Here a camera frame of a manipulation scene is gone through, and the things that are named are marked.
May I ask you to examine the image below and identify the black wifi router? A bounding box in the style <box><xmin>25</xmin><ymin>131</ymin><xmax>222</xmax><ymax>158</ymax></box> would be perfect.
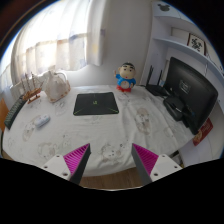
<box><xmin>145</xmin><ymin>67</ymin><xmax>169</xmax><ymax>97</ymax></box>

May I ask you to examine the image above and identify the framed calligraphy picture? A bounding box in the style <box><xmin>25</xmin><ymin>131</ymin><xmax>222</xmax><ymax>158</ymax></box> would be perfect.
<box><xmin>187</xmin><ymin>33</ymin><xmax>206</xmax><ymax>55</ymax></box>

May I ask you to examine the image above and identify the cartoon boy figurine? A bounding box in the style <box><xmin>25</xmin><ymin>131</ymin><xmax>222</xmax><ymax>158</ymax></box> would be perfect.
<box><xmin>114</xmin><ymin>62</ymin><xmax>136</xmax><ymax>92</ymax></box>

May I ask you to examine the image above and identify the wooden model ship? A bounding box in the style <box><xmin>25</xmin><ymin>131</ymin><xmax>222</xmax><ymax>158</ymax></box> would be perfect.
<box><xmin>21</xmin><ymin>74</ymin><xmax>41</xmax><ymax>104</ymax></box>

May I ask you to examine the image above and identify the black computer monitor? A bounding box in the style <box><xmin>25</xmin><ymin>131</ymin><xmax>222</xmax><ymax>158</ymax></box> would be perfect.
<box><xmin>164</xmin><ymin>57</ymin><xmax>218</xmax><ymax>135</ymax></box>

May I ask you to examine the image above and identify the white patterned tablecloth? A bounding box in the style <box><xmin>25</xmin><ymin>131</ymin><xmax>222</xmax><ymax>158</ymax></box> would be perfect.
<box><xmin>3</xmin><ymin>85</ymin><xmax>193</xmax><ymax>176</ymax></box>

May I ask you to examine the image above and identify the white computer mouse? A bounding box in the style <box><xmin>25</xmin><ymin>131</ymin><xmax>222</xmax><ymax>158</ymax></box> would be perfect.
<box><xmin>34</xmin><ymin>114</ymin><xmax>50</xmax><ymax>128</ymax></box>

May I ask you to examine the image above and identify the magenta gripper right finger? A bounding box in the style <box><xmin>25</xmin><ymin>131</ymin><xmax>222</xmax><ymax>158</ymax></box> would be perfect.
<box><xmin>131</xmin><ymin>144</ymin><xmax>181</xmax><ymax>185</ymax></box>

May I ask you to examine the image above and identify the red box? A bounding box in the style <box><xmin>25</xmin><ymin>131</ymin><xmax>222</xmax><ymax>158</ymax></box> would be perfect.
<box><xmin>193</xmin><ymin>119</ymin><xmax>213</xmax><ymax>146</ymax></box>

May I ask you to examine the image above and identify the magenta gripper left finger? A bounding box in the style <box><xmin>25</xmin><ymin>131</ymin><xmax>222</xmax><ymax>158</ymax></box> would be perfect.
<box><xmin>42</xmin><ymin>144</ymin><xmax>91</xmax><ymax>185</ymax></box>

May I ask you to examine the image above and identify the white sheer curtain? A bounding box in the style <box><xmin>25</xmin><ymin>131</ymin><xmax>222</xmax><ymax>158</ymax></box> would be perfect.
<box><xmin>0</xmin><ymin>0</ymin><xmax>109</xmax><ymax>93</ymax></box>

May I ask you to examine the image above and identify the black monitor base box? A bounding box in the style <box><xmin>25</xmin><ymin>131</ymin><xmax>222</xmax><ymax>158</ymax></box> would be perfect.
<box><xmin>163</xmin><ymin>96</ymin><xmax>192</xmax><ymax>127</ymax></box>

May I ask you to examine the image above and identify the black mouse pad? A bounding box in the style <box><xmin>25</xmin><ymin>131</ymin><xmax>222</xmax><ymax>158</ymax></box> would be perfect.
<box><xmin>73</xmin><ymin>92</ymin><xmax>119</xmax><ymax>116</ymax></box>

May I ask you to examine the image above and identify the white wall shelf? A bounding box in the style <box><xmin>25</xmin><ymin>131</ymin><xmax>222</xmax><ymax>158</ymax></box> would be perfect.
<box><xmin>140</xmin><ymin>0</ymin><xmax>224</xmax><ymax>112</ymax></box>

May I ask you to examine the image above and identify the dark keyboard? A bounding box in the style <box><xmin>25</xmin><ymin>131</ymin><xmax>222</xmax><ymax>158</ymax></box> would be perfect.
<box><xmin>4</xmin><ymin>98</ymin><xmax>26</xmax><ymax>129</ymax></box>

